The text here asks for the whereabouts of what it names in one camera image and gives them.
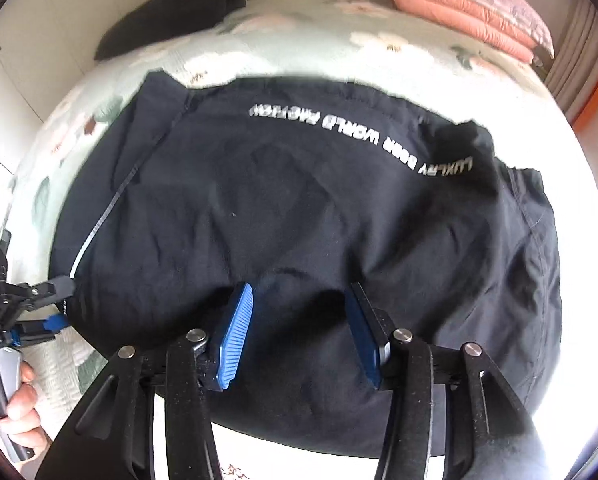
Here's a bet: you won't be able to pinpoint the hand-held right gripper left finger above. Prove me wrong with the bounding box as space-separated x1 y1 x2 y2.
34 282 254 480

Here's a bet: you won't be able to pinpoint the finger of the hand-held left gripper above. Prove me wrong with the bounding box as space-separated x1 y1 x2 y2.
26 276 77 306
9 312 70 348

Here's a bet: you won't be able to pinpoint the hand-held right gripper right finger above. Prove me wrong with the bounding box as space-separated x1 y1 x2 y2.
345 282 542 480

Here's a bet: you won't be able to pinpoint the black hooded jacket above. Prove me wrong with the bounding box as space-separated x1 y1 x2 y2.
49 71 564 461

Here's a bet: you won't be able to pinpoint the folded black clothes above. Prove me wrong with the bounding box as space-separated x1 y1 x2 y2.
95 0 248 61

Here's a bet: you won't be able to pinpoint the person's left hand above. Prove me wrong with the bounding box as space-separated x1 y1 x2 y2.
0 362 47 453

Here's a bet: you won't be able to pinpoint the white wardrobe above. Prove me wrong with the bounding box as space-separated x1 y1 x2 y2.
0 0 180 126

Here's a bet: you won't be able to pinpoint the floral bedspread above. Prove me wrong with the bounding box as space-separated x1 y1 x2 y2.
1 0 598 480

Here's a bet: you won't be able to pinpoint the folded pink quilt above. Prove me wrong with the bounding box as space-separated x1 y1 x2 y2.
388 0 538 63

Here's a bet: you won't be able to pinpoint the beige curtain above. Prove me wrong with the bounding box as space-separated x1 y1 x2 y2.
544 0 598 123

